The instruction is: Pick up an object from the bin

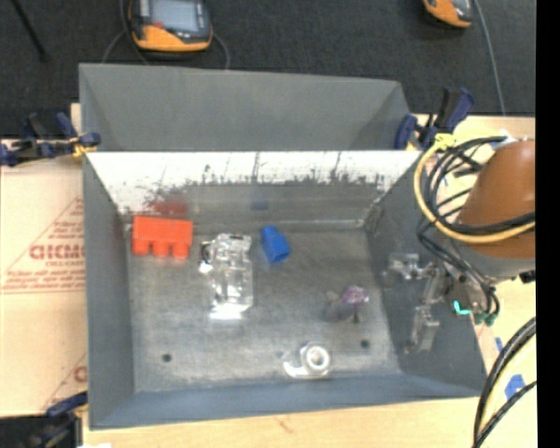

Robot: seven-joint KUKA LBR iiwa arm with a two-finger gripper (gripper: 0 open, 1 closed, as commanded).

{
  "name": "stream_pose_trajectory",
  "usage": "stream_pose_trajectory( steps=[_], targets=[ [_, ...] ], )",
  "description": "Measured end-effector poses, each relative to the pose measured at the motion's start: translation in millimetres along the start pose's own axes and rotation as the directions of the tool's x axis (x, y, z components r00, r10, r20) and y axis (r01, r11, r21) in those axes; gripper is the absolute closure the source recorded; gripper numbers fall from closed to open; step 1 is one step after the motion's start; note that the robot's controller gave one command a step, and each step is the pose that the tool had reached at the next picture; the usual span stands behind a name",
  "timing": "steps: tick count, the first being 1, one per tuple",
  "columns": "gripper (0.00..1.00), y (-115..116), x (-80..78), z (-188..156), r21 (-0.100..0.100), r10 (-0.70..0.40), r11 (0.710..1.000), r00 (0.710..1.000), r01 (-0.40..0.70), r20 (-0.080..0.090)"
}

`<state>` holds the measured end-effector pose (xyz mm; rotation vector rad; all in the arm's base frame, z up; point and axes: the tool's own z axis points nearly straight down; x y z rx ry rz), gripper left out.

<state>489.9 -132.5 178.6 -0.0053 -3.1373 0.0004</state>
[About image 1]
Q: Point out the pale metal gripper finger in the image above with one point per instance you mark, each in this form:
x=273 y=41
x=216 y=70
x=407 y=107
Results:
x=403 y=265
x=422 y=329

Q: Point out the small purple and grey toy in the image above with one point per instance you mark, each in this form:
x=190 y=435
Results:
x=350 y=299

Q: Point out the blue block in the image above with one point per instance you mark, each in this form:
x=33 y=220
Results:
x=275 y=245

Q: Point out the grey metal bin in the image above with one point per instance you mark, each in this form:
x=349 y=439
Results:
x=242 y=334

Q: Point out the orange-red toy block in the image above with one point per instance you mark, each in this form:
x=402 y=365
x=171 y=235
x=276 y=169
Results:
x=161 y=236

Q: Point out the brown cardboard board, red print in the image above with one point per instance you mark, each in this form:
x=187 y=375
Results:
x=37 y=287

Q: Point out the black cylinder on white bracket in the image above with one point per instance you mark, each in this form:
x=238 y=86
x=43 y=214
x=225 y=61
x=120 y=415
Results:
x=527 y=276

